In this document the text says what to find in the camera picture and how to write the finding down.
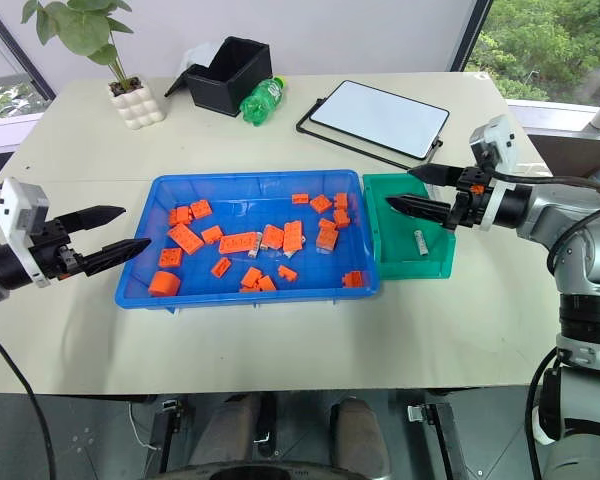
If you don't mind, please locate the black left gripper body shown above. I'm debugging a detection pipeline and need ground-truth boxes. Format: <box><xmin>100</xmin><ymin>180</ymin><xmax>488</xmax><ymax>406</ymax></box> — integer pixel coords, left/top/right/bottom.
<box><xmin>31</xmin><ymin>218</ymin><xmax>90</xmax><ymax>281</ymax></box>

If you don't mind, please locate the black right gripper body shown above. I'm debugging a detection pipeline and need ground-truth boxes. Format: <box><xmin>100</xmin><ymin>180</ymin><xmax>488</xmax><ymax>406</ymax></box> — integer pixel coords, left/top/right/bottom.
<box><xmin>447</xmin><ymin>166</ymin><xmax>495</xmax><ymax>231</ymax></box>

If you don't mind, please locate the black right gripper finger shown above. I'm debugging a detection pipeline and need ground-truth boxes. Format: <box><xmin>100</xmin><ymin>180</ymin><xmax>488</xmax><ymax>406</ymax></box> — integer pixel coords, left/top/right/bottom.
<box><xmin>406</xmin><ymin>163</ymin><xmax>464</xmax><ymax>188</ymax></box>
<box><xmin>385</xmin><ymin>194</ymin><xmax>454</xmax><ymax>230</ymax></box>

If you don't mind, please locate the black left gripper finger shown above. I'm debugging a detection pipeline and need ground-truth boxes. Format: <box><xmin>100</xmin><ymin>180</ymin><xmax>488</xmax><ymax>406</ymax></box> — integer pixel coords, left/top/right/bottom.
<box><xmin>81</xmin><ymin>237</ymin><xmax>153</xmax><ymax>278</ymax></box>
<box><xmin>54</xmin><ymin>203</ymin><xmax>128</xmax><ymax>234</ymax></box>

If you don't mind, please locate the long orange block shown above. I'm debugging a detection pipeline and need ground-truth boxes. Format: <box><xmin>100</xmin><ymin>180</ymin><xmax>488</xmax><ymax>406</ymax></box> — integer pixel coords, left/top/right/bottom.
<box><xmin>167</xmin><ymin>222</ymin><xmax>205</xmax><ymax>255</ymax></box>
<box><xmin>218</xmin><ymin>232</ymin><xmax>262</xmax><ymax>255</ymax></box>

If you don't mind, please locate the green plastic tray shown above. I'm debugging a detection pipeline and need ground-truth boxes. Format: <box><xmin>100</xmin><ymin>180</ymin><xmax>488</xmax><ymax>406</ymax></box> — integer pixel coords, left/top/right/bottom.
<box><xmin>362</xmin><ymin>172</ymin><xmax>458</xmax><ymax>282</ymax></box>

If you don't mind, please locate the black open box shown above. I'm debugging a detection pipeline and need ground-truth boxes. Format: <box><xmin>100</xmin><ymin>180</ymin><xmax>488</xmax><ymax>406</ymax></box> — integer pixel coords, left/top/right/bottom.
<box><xmin>185</xmin><ymin>35</ymin><xmax>274</xmax><ymax>119</ymax></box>

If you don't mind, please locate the rounded orange block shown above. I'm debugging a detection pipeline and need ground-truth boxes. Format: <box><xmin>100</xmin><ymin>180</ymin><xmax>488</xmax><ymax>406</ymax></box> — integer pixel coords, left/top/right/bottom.
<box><xmin>147</xmin><ymin>269</ymin><xmax>182</xmax><ymax>298</ymax></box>

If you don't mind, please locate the white tablet board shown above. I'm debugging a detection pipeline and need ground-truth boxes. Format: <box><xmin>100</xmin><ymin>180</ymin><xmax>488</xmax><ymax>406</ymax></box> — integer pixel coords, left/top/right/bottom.
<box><xmin>309</xmin><ymin>79</ymin><xmax>452</xmax><ymax>162</ymax></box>

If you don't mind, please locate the brown cardboard board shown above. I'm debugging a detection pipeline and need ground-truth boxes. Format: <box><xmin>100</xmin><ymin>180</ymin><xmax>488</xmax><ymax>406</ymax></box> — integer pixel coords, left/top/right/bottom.
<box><xmin>526</xmin><ymin>131</ymin><xmax>600</xmax><ymax>192</ymax></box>

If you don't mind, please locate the white bubble plant pot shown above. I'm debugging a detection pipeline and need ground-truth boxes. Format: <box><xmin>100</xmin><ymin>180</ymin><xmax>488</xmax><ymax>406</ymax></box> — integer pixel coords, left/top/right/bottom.
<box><xmin>107</xmin><ymin>74</ymin><xmax>168</xmax><ymax>131</ymax></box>

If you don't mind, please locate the blue plastic tray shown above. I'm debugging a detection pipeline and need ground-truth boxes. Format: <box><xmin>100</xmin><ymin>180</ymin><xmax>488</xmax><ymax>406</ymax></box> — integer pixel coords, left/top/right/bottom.
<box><xmin>114</xmin><ymin>168</ymin><xmax>383</xmax><ymax>315</ymax></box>

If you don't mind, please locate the green leafy plant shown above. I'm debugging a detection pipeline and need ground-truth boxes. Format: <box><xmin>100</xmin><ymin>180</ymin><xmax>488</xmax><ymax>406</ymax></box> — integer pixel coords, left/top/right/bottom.
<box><xmin>20</xmin><ymin>0</ymin><xmax>134</xmax><ymax>94</ymax></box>

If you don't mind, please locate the green plastic bottle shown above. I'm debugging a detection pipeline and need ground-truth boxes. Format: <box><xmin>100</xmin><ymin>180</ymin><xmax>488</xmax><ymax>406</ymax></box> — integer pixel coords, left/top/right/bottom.
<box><xmin>239</xmin><ymin>75</ymin><xmax>288</xmax><ymax>128</ymax></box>

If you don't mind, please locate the white plastic bag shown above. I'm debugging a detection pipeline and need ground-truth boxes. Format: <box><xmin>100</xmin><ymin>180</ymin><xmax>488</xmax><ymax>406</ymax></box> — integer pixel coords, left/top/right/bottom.
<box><xmin>181</xmin><ymin>41</ymin><xmax>225</xmax><ymax>72</ymax></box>

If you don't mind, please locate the dark rounded shape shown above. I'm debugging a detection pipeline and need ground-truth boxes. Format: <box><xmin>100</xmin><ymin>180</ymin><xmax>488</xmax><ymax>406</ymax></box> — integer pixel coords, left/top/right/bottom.
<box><xmin>186</xmin><ymin>391</ymin><xmax>262</xmax><ymax>469</ymax></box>
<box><xmin>329</xmin><ymin>396</ymin><xmax>392</xmax><ymax>480</ymax></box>

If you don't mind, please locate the black upright strut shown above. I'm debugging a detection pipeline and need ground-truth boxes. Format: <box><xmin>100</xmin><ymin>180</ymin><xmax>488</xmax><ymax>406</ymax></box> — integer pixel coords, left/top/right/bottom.
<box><xmin>254</xmin><ymin>391</ymin><xmax>279</xmax><ymax>459</ymax></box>

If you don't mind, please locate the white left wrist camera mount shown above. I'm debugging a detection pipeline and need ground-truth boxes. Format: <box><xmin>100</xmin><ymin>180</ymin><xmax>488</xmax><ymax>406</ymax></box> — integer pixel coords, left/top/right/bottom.
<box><xmin>0</xmin><ymin>177</ymin><xmax>52</xmax><ymax>289</ymax></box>

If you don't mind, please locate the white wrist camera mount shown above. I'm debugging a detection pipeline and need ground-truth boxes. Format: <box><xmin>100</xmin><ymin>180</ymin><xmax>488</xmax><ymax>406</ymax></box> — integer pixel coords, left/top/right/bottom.
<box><xmin>468</xmin><ymin>114</ymin><xmax>520</xmax><ymax>233</ymax></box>
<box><xmin>0</xmin><ymin>177</ymin><xmax>52</xmax><ymax>289</ymax></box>

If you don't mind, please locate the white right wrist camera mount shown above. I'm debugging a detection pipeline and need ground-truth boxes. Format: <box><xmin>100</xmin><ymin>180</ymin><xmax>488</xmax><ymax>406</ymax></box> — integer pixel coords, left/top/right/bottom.
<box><xmin>468</xmin><ymin>114</ymin><xmax>520</xmax><ymax>233</ymax></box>

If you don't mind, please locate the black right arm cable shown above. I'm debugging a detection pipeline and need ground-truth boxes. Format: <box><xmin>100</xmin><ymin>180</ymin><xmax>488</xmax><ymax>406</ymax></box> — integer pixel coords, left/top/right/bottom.
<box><xmin>489</xmin><ymin>169</ymin><xmax>600</xmax><ymax>480</ymax></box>

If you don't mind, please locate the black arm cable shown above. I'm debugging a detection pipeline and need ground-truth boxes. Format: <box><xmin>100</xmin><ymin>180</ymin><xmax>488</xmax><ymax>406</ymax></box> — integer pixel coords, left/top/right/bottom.
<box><xmin>489</xmin><ymin>169</ymin><xmax>600</xmax><ymax>480</ymax></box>
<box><xmin>0</xmin><ymin>183</ymin><xmax>58</xmax><ymax>480</ymax></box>

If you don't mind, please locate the black window frame bar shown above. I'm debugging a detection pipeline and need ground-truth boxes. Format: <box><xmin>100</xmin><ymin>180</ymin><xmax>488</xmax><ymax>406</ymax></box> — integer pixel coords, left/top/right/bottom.
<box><xmin>0</xmin><ymin>0</ymin><xmax>57</xmax><ymax>101</ymax></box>
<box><xmin>449</xmin><ymin>0</ymin><xmax>495</xmax><ymax>72</ymax></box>

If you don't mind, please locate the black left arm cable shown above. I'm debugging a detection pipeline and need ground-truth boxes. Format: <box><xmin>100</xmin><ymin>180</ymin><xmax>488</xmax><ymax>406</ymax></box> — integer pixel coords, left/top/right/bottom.
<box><xmin>0</xmin><ymin>183</ymin><xmax>58</xmax><ymax>480</ymax></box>

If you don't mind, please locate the thin white cable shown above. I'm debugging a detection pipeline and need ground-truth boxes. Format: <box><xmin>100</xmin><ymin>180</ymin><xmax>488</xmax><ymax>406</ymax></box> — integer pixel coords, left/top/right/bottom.
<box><xmin>128</xmin><ymin>401</ymin><xmax>160</xmax><ymax>452</ymax></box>

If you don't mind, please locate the black table leg bracket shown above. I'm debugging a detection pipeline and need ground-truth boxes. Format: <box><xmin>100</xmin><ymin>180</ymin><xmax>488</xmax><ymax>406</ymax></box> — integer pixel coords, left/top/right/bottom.
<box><xmin>406</xmin><ymin>401</ymin><xmax>469</xmax><ymax>480</ymax></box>
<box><xmin>149</xmin><ymin>396</ymin><xmax>185</xmax><ymax>474</ymax></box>

